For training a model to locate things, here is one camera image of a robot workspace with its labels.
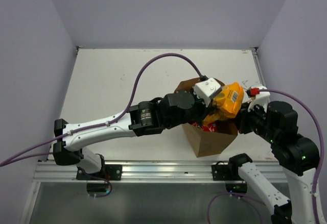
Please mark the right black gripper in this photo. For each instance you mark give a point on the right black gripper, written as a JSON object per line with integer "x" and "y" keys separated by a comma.
{"x": 242, "y": 115}

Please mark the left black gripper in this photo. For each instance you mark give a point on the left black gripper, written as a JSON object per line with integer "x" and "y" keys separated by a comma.
{"x": 204, "y": 110}

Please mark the small red snack bag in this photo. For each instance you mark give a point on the small red snack bag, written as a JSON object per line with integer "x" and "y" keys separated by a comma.
{"x": 211, "y": 127}

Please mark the brown paper bag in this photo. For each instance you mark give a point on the brown paper bag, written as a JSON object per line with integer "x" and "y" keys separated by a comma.
{"x": 207, "y": 143}

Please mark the yellow gummy candy bag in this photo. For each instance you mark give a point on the yellow gummy candy bag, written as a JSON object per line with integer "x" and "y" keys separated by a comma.
{"x": 226, "y": 104}

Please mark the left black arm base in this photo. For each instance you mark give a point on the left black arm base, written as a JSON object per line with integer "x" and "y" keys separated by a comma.
{"x": 100, "y": 182}

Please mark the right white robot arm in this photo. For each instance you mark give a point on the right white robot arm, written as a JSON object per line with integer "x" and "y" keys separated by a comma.
{"x": 297, "y": 155}

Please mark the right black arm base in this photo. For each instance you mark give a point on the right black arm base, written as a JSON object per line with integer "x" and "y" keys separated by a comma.
{"x": 233, "y": 183}

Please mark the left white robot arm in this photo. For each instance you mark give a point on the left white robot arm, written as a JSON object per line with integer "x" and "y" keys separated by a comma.
{"x": 146, "y": 118}

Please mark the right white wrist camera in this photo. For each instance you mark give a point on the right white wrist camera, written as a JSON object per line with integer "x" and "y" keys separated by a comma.
{"x": 259, "y": 95}

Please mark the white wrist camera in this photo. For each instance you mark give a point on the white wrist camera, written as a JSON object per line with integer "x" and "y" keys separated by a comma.
{"x": 207, "y": 90}
{"x": 259, "y": 95}

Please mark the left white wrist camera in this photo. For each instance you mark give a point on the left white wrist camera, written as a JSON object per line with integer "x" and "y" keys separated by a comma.
{"x": 207, "y": 90}

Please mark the aluminium frame rail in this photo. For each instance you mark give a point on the aluminium frame rail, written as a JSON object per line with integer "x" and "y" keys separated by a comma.
{"x": 135, "y": 172}

